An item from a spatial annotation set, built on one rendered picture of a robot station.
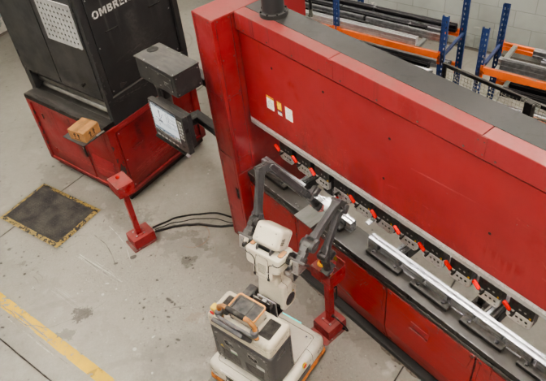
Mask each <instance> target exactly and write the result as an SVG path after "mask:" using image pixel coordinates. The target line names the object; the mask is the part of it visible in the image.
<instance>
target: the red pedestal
mask: <svg viewBox="0 0 546 381"><path fill-rule="evenodd" d="M107 182H108V184H109V186H110V189H111V190H112V191H113V192H114V194H115V195H116V196H117V197H118V198H119V199H120V200H121V199H123V201H124V204H125V206H126V208H127V211H128V214H129V217H130V219H131V222H132V225H133V229H132V230H130V231H129V232H126V236H127V238H128V240H126V243H127V244H128V246H129V247H130V248H131V249H132V250H133V251H134V252H135V253H137V252H139V251H140V250H142V249H143V248H145V247H146V246H148V245H150V244H152V243H154V242H155V241H156V240H157V237H156V235H155V232H154V230H153V229H152V228H151V227H150V226H149V224H148V223H147V222H143V223H142V224H140V225H139V223H138V220H137V217H136V214H135V211H134V209H133V206H132V203H131V200H130V197H129V195H130V194H132V193H134V192H135V191H136V188H135V185H134V183H133V181H132V180H131V179H130V178H129V177H128V176H127V175H126V174H125V173H124V172H123V171H121V172H119V173H117V174H115V175H113V176H112V177H110V178H108V179H107Z"/></svg>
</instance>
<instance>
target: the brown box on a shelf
mask: <svg viewBox="0 0 546 381"><path fill-rule="evenodd" d="M67 130H68V133H67V134H66V135H64V136H63V137H64V138H66V139H68V140H69V141H72V142H74V143H76V144H78V145H81V146H83V147H85V146H86V145H87V144H89V143H90V142H92V141H93V140H95V139H96V138H98V137H99V136H100V135H101V134H103V133H104V132H105V130H103V129H100V128H99V125H98V122H96V121H93V120H91V119H86V118H81V119H79V120H78V121H77V122H75V123H74V124H73V125H72V126H71V127H69V128H68V129H67Z"/></svg>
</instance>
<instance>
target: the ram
mask: <svg viewBox="0 0 546 381"><path fill-rule="evenodd" d="M239 37H240V47H241V53H242V59H243V65H244V71H245V82H246V88H247V94H248V99H249V110H250V116H252V117H253V118H255V119H256V120H257V121H259V122H260V123H262V124H264V125H266V126H267V127H268V128H270V129H271V130H273V131H274V132H276V133H278V134H279V135H281V136H282V137H283V138H285V139H286V140H288V141H290V142H291V143H293V144H294V145H295V146H297V147H298V148H300V149H302V150H303V151H305V152H306V153H308V154H309V155H310V156H312V157H313V158H315V159H317V160H318V161H320V162H321V163H322V164H324V165H325V166H327V167H329V168H330V169H332V170H333V171H334V172H336V173H337V174H339V175H341V176H342V177H344V178H345V179H347V180H348V181H349V182H351V183H352V184H354V185H356V186H357V187H359V188H360V189H361V190H363V191H364V192H366V193H368V194H369V195H371V196H372V197H373V198H375V199H376V200H378V201H380V202H381V203H383V204H384V205H386V206H387V207H389V208H390V209H392V210H394V211H395V212H397V213H398V214H399V215H401V216H402V217H404V218H405V219H407V220H409V221H410V222H411V223H413V224H414V225H416V226H417V227H419V228H421V229H422V230H424V231H425V232H426V233H428V234H429V235H431V236H433V237H434V238H436V239H437V240H438V241H440V242H441V243H443V244H444V245H446V246H448V247H449V248H450V249H452V250H453V251H455V252H456V253H458V254H460V255H461V256H463V257H464V258H465V259H467V260H468V261H470V262H472V263H473V264H475V265H476V266H477V267H479V268H480V269H482V270H483V271H485V272H487V273H488V274H489V275H491V276H492V277H494V278H495V279H497V280H499V281H500V282H502V283H503V284H504V285H506V286H508V287H509V288H511V289H513V290H514V291H515V292H517V293H518V294H520V295H521V296H523V297H525V298H526V299H527V300H528V301H530V302H532V303H533V304H535V305H537V306H538V307H540V308H541V309H542V310H544V311H545V312H546V192H544V191H542V190H540V189H538V188H536V187H534V186H533V185H531V184H528V183H527V182H525V181H523V180H520V179H519V178H518V177H516V176H514V175H511V174H510V173H508V172H506V171H504V170H502V169H500V168H499V167H496V166H494V165H492V164H491V163H489V162H487V161H485V160H483V159H481V158H480V157H477V156H475V155H474V154H472V153H470V152H468V151H466V150H464V149H462V148H460V147H459V146H457V145H455V144H453V143H451V142H449V141H446V140H445V139H444V138H442V137H440V136H437V135H436V134H434V133H432V132H430V131H428V130H426V129H425V128H422V127H420V126H418V125H417V124H415V123H413V122H411V121H409V120H408V119H405V118H403V117H401V116H399V115H398V114H396V113H394V112H392V111H390V110H388V109H386V108H385V107H383V106H381V105H379V104H377V103H375V102H373V101H371V100H370V99H368V98H366V97H363V96H362V95H360V94H358V93H356V92H354V91H353V90H351V89H348V88H346V87H344V86H343V85H341V84H339V83H337V82H335V81H334V80H331V79H330V78H327V77H326V76H324V75H322V74H320V73H318V72H316V71H314V70H312V69H311V68H309V67H307V66H305V65H303V64H301V63H299V62H297V61H296V60H294V59H292V58H289V57H288V56H286V55H284V54H281V53H280V52H279V51H277V50H274V49H272V48H271V47H269V46H267V45H265V44H263V43H261V42H260V41H257V40H255V39H253V38H252V37H250V36H248V35H246V34H244V33H242V32H240V31H239ZM267 95H268V96H269V97H271V98H273V100H274V108H275V111H273V110H271V109H270V108H268V107H267ZM277 102H279V103H281V108H282V111H281V110H279V109H277ZM284 106H286V107H287V108H289V109H290V110H292V117H293V123H292V122H290V121H289V120H287V119H286V118H285V109H284ZM278 111H280V112H282V116H281V115H279V114H278ZM251 122H252V123H254V124H256V125H257V126H259V127H260V128H261V129H263V130H264V131H266V132H268V133H269V134H271V135H272V136H273V137H274V138H276V139H277V140H279V141H281V142H282V143H284V144H285V145H286V146H288V147H289V148H291V149H293V150H294V151H296V152H297V153H299V154H300V155H301V156H303V157H304V158H306V159H308V160H309V161H311V162H312V163H313V164H314V165H316V166H317V167H319V168H321V169H322V170H324V171H325V172H326V173H328V174H329V175H331V176H333V177H334V178H336V179H337V180H339V181H340V182H341V183H343V184H345V185H346V186H348V187H349V188H351V189H352V190H353V191H354V192H356V193H358V194H359V195H361V196H362V197H364V198H365V199H367V200H368V201H370V202H371V203H373V204H374V205H376V206H378V207H379V208H380V209H381V210H383V211H385V212H386V213H387V214H389V215H391V216H392V217H393V218H395V219H396V220H398V221H399V222H401V223H403V224H404V225H406V226H407V227H408V228H410V229H411V230H413V231H414V232H416V233H418V234H419V235H420V236H422V237H423V238H424V239H426V240H428V241H429V242H431V243H432V244H433V245H435V246H436V247H438V248H439V249H441V250H443V251H444V252H446V253H447V254H448V255H450V256H451V257H453V258H455V259H456V260H458V261H459V262H460V263H461V264H463V265H464V266H466V267H468V268H469V269H471V270H472V271H473V272H475V273H476V274H478V275H480V276H481V277H483V278H484V279H486V280H487V281H488V282H490V283H491V284H493V285H495V286H496V287H498V288H499V289H500V290H501V291H503V292H505V293H506V294H508V295H509V296H511V297H512V298H513V299H515V300H516V301H518V302H520V303H521V304H523V305H524V306H526V307H527V308H528V309H530V310H532V311H533V312H535V313H536V314H538V315H539V316H540V317H541V318H543V319H545V320H546V316H544V315H543V314H541V313H540V312H539V311H537V310H536V309H534V308H533V307H531V306H530V305H528V304H527V303H526V302H524V301H522V300H521V299H519V298H518V297H516V296H515V295H514V294H512V293H511V292H509V291H507V290H506V289H504V288H502V287H501V286H500V285H499V284H497V283H495V282H494V281H492V280H491V279H489V278H488V277H487V276H485V275H483V274H482V273H480V272H479V271H477V270H476V269H475V268H473V267H472V266H470V265H468V264H467V263H465V262H463V261H462V260H461V259H460V258H458V257H456V256H455V255H453V254H452V253H450V252H449V251H448V250H446V249H444V248H443V247H442V246H440V245H438V244H437V243H436V242H434V241H433V240H431V239H430V238H428V237H427V236H425V235H423V234H422V233H421V232H419V231H418V230H416V229H415V228H413V227H411V226H410V225H409V224H408V223H406V222H404V221H403V220H401V219H399V218H398V217H397V216H395V215H394V214H392V213H391V212H389V211H388V210H386V209H384V208H383V207H382V206H380V205H379V204H377V203H376V202H374V201H372V200H371V199H370V198H369V197H367V196H365V195H364V194H362V193H360V192H359V191H358V190H356V189H355V188H353V187H352V186H350V185H349V184H347V183H346V182H344V181H343V180H342V179H340V178H339V177H337V176H336V175H334V174H332V173H331V172H330V171H328V170H327V169H325V168H324V167H322V166H320V165H319V164H317V163H316V162H315V161H313V160H312V159H310V158H308V157H307V156H305V155H304V154H303V153H301V152H300V151H298V150H297V149H295V148H293V147H292V146H291V145H289V144H288V143H286V142H285V141H283V140H281V139H280V138H278V137H277V136H276V135H274V134H273V133H271V132H269V131H268V130H266V129H265V128H264V127H262V126H261V125H259V124H258V123H256V122H254V121H253V120H252V119H251Z"/></svg>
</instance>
